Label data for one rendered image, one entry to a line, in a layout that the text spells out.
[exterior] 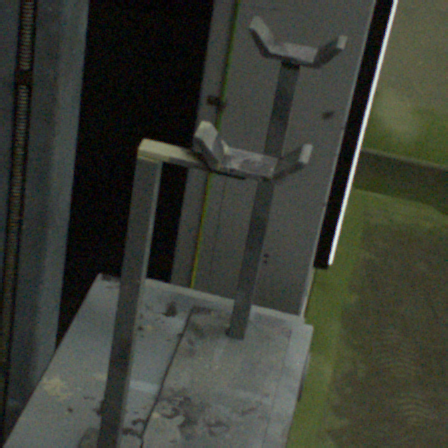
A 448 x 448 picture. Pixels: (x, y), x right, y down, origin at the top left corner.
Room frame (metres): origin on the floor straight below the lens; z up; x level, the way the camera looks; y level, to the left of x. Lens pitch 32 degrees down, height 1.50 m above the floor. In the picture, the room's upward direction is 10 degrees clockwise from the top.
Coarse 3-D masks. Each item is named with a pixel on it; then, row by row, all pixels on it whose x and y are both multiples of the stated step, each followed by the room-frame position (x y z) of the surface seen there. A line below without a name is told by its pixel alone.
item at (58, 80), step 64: (0, 0) 0.81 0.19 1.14; (64, 0) 0.81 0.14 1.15; (0, 64) 0.81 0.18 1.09; (64, 64) 0.81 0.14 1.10; (0, 128) 0.81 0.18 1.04; (64, 128) 0.82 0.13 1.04; (0, 192) 0.81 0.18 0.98; (64, 192) 0.84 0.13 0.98; (0, 256) 0.81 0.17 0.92; (64, 256) 0.86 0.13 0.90; (0, 320) 0.82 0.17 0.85; (0, 384) 0.81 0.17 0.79
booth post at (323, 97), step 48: (288, 0) 1.29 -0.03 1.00; (336, 0) 1.28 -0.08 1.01; (240, 48) 1.29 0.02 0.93; (240, 96) 1.29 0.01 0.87; (336, 96) 1.28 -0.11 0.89; (192, 144) 1.30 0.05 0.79; (240, 144) 1.29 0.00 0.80; (288, 144) 1.29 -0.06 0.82; (336, 144) 1.28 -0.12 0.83; (192, 192) 1.30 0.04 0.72; (240, 192) 1.29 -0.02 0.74; (288, 192) 1.28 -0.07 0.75; (192, 240) 1.30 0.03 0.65; (240, 240) 1.29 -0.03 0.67; (288, 240) 1.28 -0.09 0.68; (288, 288) 1.28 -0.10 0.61
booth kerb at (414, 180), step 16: (368, 160) 2.55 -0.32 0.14; (384, 160) 2.55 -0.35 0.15; (400, 160) 2.54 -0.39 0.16; (416, 160) 2.54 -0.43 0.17; (352, 176) 2.55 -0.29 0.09; (368, 176) 2.55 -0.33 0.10; (384, 176) 2.54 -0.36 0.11; (400, 176) 2.54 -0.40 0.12; (416, 176) 2.54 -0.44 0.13; (432, 176) 2.53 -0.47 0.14; (384, 192) 2.54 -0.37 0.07; (400, 192) 2.54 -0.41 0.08; (416, 192) 2.53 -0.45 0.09; (432, 192) 2.53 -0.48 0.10
